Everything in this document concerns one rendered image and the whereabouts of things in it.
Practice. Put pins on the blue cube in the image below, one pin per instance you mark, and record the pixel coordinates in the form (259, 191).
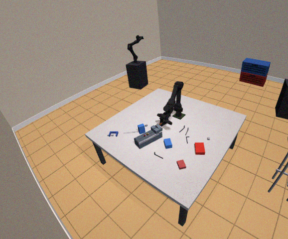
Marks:
(167, 143)

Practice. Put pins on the blue rectangular block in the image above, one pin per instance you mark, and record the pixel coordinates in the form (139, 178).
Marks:
(141, 128)

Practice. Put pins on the red rectangular block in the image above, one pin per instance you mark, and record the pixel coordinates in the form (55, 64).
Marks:
(181, 164)
(199, 148)

